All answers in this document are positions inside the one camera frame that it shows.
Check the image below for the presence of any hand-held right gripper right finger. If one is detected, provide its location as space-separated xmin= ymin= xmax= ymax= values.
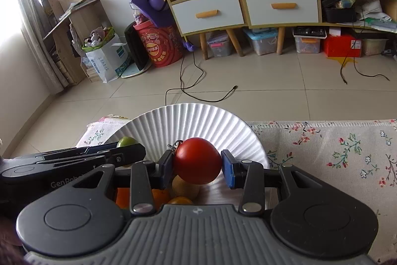
xmin=221 ymin=150 xmax=325 ymax=213

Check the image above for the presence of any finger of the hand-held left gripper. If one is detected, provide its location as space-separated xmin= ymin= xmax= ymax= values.
xmin=9 ymin=143 xmax=147 ymax=172
xmin=74 ymin=143 xmax=120 ymax=154

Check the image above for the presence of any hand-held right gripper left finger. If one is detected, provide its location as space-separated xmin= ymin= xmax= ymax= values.
xmin=73 ymin=150 xmax=175 ymax=216

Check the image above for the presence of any green lime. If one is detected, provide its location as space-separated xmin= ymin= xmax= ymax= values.
xmin=117 ymin=136 xmax=139 ymax=148

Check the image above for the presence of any orange tomato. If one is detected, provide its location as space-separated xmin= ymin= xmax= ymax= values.
xmin=151 ymin=189 xmax=171 ymax=211

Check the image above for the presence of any tan longan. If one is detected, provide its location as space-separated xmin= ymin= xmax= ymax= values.
xmin=171 ymin=175 xmax=201 ymax=200

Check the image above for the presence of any red tomato with dry stem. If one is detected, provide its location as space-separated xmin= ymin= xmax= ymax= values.
xmin=173 ymin=137 xmax=223 ymax=185

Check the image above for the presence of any white ribbed bowl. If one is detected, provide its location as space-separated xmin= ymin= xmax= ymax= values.
xmin=107 ymin=103 xmax=270 ymax=213

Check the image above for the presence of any small mandarin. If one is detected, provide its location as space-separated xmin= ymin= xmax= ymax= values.
xmin=115 ymin=187 xmax=131 ymax=210

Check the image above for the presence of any white paper bag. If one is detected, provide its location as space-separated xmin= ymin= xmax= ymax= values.
xmin=82 ymin=32 xmax=131 ymax=83

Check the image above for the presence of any floral tablecloth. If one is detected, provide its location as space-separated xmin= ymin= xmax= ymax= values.
xmin=76 ymin=116 xmax=397 ymax=265

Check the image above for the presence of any black standing panel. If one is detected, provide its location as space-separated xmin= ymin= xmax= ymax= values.
xmin=121 ymin=22 xmax=152 ymax=78

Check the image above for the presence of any red snack bucket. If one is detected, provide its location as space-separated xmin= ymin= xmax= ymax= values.
xmin=134 ymin=20 xmax=184 ymax=68

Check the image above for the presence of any clear storage box blue lid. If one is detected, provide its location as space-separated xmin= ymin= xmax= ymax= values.
xmin=243 ymin=28 xmax=278 ymax=56

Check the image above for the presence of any wooden bookshelf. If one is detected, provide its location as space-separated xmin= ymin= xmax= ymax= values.
xmin=40 ymin=0 xmax=112 ymax=85

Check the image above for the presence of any clear storage box black lid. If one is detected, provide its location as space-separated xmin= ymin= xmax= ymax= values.
xmin=293 ymin=27 xmax=326 ymax=54

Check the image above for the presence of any purple plush toy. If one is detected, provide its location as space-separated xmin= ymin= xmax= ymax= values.
xmin=129 ymin=0 xmax=197 ymax=52

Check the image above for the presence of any grey curtain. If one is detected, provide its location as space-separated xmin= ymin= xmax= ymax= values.
xmin=0 ymin=0 xmax=69 ymax=95

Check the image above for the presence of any red box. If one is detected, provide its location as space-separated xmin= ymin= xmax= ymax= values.
xmin=323 ymin=34 xmax=363 ymax=58

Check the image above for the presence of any small clear storage box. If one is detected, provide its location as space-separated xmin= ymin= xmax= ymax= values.
xmin=361 ymin=38 xmax=388 ymax=56

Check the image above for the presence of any black floor cable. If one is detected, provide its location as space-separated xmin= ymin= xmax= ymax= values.
xmin=339 ymin=57 xmax=391 ymax=85
xmin=165 ymin=52 xmax=239 ymax=106

